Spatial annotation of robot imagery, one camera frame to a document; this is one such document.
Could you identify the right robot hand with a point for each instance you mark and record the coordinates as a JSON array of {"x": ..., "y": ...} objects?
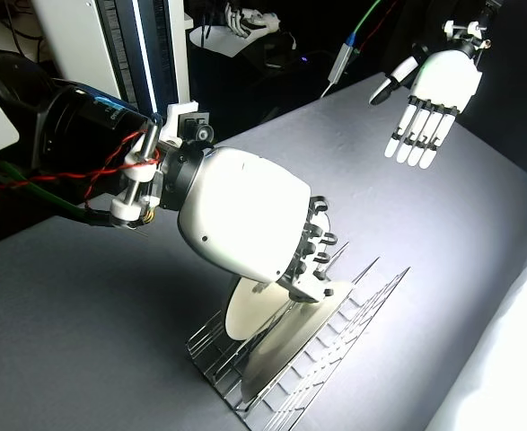
[{"x": 245, "y": 211}]

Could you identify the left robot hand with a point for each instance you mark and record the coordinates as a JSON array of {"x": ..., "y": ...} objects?
[{"x": 447, "y": 76}]

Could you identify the white ceramic plate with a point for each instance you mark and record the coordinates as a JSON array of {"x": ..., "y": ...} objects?
[
  {"x": 249, "y": 310},
  {"x": 299, "y": 341}
]

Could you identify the black box with blue light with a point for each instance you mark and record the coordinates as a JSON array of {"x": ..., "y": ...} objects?
[{"x": 281, "y": 54}]

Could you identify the white paper sheet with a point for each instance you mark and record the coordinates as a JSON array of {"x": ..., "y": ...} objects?
[{"x": 218, "y": 40}]

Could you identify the spare white robot hand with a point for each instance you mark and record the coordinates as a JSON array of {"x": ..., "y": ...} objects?
[{"x": 254, "y": 20}]

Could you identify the white robot column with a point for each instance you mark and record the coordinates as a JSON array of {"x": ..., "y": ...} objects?
[{"x": 79, "y": 45}]

